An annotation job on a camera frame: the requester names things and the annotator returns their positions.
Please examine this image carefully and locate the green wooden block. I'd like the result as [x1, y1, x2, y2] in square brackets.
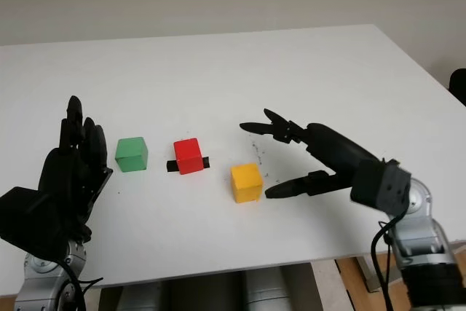
[114, 137, 149, 173]

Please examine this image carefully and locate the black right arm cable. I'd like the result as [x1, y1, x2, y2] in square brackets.
[370, 216, 398, 311]

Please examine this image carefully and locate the black chair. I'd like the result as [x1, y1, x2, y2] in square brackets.
[449, 68, 466, 106]

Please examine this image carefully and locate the grey robot leg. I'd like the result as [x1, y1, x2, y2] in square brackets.
[244, 269, 292, 311]
[116, 277, 165, 311]

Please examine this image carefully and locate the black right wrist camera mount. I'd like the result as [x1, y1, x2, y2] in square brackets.
[349, 157, 413, 214]

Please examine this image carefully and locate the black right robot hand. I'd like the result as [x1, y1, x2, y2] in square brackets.
[239, 108, 382, 200]

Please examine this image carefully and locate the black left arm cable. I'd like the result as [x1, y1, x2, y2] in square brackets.
[61, 258, 105, 311]

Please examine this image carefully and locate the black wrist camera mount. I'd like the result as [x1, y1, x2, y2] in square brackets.
[0, 186, 68, 261]
[349, 157, 413, 214]

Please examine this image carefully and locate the red wooden block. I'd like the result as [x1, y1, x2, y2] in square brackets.
[173, 138, 204, 176]

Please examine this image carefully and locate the grey left robot leg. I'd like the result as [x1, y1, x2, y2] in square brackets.
[116, 277, 165, 311]

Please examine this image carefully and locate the grey right robot leg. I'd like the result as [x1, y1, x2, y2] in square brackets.
[244, 269, 292, 311]

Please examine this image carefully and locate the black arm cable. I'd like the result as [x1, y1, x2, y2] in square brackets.
[61, 258, 105, 311]
[370, 216, 398, 311]

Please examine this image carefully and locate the black tape strip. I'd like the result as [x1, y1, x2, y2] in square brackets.
[166, 157, 211, 174]

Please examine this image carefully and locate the yellow wooden block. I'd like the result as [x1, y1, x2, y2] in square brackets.
[230, 162, 264, 204]

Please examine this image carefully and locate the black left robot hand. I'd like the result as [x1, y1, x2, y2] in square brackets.
[38, 95, 114, 245]

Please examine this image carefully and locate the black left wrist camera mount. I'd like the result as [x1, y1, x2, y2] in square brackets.
[0, 186, 68, 261]

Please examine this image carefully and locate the white table leg panel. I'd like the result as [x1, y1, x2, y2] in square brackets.
[311, 259, 350, 311]

